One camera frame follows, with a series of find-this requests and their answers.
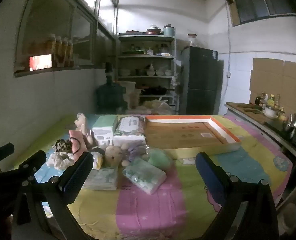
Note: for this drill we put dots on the wall outlet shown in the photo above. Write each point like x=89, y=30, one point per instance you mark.
x=229, y=75

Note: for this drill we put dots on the sliding glass window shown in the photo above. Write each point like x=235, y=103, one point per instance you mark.
x=50, y=22

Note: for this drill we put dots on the cardboard wall sheets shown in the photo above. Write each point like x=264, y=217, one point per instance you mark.
x=275, y=80

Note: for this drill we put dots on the metal shelf rack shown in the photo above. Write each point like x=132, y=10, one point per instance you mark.
x=145, y=57

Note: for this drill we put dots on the louvred window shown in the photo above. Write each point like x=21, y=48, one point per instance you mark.
x=258, y=0

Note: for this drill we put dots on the floral tissue pack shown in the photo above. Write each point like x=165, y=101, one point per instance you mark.
x=129, y=127

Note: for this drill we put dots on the colourful cartoon printed blanket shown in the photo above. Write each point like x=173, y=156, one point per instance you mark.
x=148, y=212

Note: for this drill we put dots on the pale white tissue pack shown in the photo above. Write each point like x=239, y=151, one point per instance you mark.
x=103, y=178

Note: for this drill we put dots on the white sack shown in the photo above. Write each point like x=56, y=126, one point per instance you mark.
x=128, y=87

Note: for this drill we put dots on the clear plastic container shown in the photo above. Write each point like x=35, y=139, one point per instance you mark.
x=135, y=100

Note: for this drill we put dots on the dark grey refrigerator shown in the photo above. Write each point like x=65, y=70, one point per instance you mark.
x=200, y=80

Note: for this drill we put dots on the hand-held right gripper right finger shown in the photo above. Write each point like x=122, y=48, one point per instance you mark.
x=210, y=180

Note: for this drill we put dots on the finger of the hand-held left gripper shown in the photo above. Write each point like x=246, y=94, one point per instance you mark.
x=3, y=150
x=35, y=160

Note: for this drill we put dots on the steel kettle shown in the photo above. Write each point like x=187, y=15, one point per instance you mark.
x=291, y=125

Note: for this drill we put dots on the red lidded pan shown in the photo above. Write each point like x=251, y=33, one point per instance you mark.
x=154, y=31

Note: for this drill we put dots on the yellow white tissue packet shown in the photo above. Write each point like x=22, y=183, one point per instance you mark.
x=98, y=160

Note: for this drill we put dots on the green patterned tissue pack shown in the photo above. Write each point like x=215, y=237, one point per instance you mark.
x=144, y=176

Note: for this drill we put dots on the black water jug pump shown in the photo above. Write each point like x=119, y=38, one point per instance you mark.
x=109, y=71

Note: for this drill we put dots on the glowing phone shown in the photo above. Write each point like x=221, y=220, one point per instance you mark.
x=40, y=62

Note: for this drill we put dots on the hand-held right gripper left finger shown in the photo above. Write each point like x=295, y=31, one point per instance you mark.
x=78, y=177

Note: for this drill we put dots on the row of jars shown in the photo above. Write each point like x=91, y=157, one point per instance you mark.
x=150, y=51

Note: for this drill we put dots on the orange rimmed cardboard box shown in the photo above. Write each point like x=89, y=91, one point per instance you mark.
x=178, y=135

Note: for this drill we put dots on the glass jar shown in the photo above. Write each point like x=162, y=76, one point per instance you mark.
x=192, y=41

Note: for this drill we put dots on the leopard print scrunchie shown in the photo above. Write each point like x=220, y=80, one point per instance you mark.
x=63, y=146

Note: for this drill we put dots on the kitchen counter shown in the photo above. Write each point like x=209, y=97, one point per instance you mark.
x=231, y=105

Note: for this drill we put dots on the teal enamel pot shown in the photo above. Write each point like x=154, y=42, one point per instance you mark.
x=169, y=31

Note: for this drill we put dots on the row of condiment bottles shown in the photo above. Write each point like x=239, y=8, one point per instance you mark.
x=270, y=101

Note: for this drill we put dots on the pink pouch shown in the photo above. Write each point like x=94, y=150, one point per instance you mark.
x=74, y=133

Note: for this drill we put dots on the mint green white box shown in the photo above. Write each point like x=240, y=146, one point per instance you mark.
x=104, y=123

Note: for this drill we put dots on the small black soft object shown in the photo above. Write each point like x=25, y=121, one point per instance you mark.
x=98, y=150

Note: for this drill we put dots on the green bath puff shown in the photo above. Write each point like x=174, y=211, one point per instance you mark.
x=159, y=158

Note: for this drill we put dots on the black gas stove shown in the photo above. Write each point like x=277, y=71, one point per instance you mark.
x=275, y=126

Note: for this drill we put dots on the black frying pan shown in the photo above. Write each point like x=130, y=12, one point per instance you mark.
x=153, y=90

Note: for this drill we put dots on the purple dress plush bear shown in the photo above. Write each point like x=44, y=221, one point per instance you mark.
x=114, y=155

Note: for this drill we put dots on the orange liquid bottle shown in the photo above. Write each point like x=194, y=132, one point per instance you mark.
x=51, y=52
x=59, y=52
x=71, y=55
x=65, y=53

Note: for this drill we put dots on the row of white bowls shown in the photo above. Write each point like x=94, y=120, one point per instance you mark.
x=160, y=73

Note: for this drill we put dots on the white scrunchie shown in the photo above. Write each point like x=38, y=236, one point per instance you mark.
x=58, y=161

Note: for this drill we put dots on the clear plastic bag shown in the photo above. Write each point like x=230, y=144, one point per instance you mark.
x=158, y=107

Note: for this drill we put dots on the dark round tray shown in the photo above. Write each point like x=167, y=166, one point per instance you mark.
x=130, y=33

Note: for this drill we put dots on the blue water jug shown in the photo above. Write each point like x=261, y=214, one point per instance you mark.
x=110, y=97

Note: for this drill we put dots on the white ceramic bowl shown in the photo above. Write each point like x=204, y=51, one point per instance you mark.
x=270, y=112

